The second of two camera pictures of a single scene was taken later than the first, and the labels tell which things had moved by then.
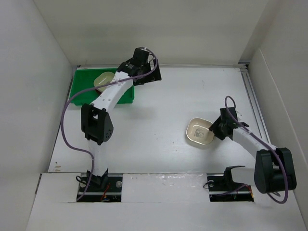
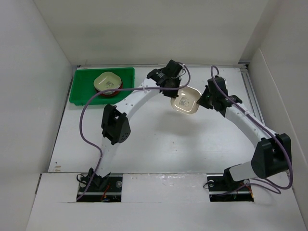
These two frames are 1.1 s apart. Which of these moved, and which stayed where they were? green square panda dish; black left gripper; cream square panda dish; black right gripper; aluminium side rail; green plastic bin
Moved: black right gripper; black left gripper; cream square panda dish
Stayed: aluminium side rail; green square panda dish; green plastic bin
